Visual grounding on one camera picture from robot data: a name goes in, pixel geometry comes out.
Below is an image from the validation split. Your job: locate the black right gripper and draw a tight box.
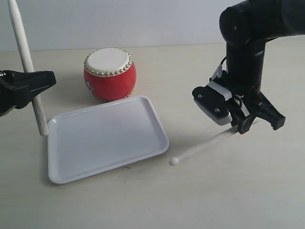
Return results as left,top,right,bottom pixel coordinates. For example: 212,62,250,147
226,69,285,134

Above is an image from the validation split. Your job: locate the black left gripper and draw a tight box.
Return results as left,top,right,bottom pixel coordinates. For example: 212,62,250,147
0,70,56,116

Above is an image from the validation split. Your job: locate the wooden drumstick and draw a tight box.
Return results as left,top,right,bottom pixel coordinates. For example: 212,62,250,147
169,126,238,166
8,0,49,136

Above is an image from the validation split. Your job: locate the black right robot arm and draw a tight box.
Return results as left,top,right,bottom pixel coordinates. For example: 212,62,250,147
219,0,305,134

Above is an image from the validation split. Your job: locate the small red drum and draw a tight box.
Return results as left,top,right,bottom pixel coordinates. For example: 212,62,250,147
83,48,137,102

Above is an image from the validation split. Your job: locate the white rectangular plastic tray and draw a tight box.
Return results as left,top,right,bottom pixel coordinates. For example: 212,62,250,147
47,95,170,184

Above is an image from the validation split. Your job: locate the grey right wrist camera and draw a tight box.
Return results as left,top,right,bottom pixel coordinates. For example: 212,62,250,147
192,70,233,126

